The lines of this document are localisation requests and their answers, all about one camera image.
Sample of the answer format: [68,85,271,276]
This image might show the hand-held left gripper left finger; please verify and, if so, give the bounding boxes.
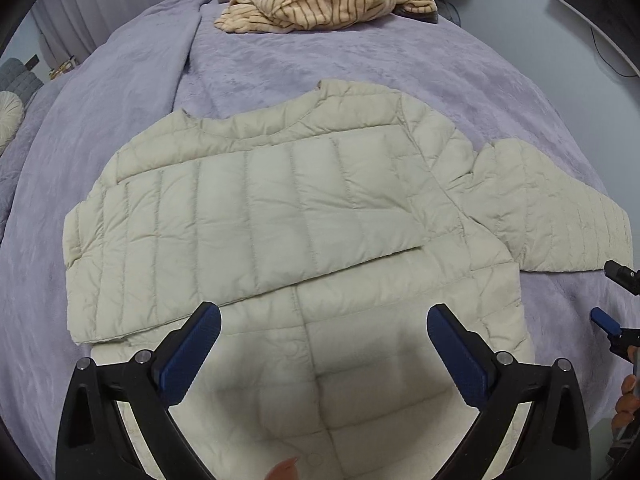
[54,301,222,480]

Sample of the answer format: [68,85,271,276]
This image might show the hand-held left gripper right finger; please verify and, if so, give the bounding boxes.
[426,303,593,480]

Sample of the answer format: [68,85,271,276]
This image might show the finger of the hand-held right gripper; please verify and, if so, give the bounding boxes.
[589,307,640,362]
[603,259,640,297]

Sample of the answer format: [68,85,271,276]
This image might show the cream puffer jacket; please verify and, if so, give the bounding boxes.
[62,79,631,480]

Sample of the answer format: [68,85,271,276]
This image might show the person's right hand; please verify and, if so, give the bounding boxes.
[611,374,640,445]

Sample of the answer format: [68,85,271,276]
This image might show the person's left hand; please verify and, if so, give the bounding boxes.
[264,456,302,480]

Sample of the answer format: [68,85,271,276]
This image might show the black monitor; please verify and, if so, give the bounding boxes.
[546,0,640,78]

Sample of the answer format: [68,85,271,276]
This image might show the round cream cushion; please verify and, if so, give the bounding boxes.
[0,91,25,155]

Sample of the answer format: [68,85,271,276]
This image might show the small yellow items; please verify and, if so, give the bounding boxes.
[47,57,81,81]

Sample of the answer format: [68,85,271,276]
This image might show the purple blanket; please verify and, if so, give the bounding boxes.
[0,0,640,480]

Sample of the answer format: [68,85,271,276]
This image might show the grey quilted headboard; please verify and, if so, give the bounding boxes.
[0,57,42,111]

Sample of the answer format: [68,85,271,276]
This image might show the pale pleated curtain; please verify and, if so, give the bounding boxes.
[29,0,103,78]

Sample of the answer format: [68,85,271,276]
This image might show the black cable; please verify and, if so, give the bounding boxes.
[589,25,640,79]

